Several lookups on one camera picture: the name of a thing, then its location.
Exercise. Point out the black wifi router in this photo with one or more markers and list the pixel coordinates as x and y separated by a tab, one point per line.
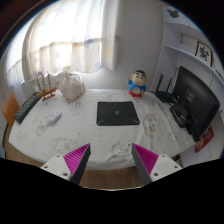
164	96

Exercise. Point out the framed calligraphy picture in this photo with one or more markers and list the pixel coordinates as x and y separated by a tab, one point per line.
204	53

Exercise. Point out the black mouse pad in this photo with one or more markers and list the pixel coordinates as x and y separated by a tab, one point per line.
116	114

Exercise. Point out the white patterned tablecloth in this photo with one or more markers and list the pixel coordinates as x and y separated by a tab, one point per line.
110	145

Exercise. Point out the white sheer curtain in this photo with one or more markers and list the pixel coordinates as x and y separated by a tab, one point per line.
71	35

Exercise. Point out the white wall shelf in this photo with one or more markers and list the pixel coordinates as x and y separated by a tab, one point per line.
178	48

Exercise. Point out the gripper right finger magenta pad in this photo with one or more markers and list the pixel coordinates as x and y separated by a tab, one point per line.
152	167

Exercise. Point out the orange wooden chair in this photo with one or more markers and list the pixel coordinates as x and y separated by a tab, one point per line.
9	109

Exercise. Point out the cartoon boy figurine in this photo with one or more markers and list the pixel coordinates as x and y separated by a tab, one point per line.
137	83

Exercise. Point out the black computer monitor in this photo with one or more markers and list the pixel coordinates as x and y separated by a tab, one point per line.
195	104

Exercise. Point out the black keyboard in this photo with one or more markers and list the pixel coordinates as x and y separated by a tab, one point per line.
26	107

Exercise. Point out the wooden model ship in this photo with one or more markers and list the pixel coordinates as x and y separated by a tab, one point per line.
46	89

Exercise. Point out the red booklet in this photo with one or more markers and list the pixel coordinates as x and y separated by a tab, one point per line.
204	140

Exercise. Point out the white computer mouse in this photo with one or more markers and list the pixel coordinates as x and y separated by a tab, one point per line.
53	117

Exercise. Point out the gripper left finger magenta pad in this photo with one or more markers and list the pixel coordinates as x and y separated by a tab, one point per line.
70	166

